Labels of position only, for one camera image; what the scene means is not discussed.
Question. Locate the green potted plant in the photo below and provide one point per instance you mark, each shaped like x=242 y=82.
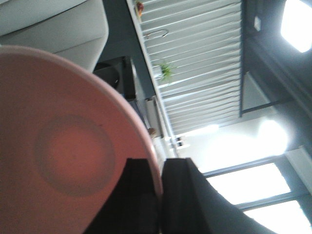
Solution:
x=164 y=71

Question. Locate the pink plastic bowl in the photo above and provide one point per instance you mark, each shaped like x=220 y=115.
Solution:
x=65 y=136

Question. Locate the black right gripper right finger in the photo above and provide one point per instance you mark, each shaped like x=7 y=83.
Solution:
x=190 y=204

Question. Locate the chrome faucet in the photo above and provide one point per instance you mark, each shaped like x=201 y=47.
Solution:
x=156 y=34

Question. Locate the right grey upholstered chair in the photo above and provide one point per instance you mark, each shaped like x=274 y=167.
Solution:
x=73 y=29

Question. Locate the dark appliance at right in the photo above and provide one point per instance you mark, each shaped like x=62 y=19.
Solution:
x=119 y=73

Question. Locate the fruit plate on counter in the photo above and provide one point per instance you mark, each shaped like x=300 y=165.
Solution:
x=139 y=6

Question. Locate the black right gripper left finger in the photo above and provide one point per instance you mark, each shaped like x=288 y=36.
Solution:
x=132 y=207

